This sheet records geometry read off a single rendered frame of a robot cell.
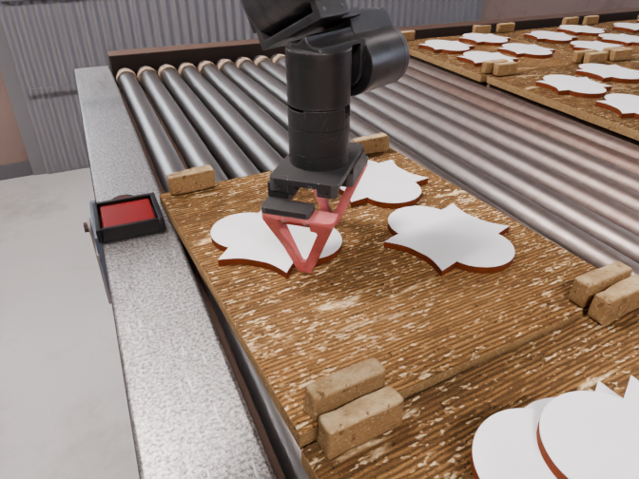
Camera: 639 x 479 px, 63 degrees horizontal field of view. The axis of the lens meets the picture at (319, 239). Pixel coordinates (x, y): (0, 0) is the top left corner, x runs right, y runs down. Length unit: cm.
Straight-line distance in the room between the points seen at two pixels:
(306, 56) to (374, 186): 26
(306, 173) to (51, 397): 146
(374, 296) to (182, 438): 20
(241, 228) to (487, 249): 26
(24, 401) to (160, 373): 141
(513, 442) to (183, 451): 22
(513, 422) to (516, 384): 9
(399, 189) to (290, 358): 31
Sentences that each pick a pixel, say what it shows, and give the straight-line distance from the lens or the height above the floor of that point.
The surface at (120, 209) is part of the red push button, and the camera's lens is 68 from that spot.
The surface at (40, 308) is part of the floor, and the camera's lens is 221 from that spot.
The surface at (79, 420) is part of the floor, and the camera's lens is 173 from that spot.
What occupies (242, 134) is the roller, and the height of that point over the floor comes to 92.
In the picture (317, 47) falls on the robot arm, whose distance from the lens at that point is 45.
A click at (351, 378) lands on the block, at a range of 37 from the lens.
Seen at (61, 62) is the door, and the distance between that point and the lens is 318.
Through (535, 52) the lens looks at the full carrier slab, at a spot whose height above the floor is 95.
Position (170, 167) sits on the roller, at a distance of 81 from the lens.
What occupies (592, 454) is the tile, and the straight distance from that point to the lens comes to 34.
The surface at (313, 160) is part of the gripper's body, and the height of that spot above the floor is 105.
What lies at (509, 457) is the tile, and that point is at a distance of 33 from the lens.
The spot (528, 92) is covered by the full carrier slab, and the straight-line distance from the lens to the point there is 118.
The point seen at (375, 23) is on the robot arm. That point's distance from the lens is 52.
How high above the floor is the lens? 123
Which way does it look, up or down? 32 degrees down
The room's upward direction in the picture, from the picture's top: straight up
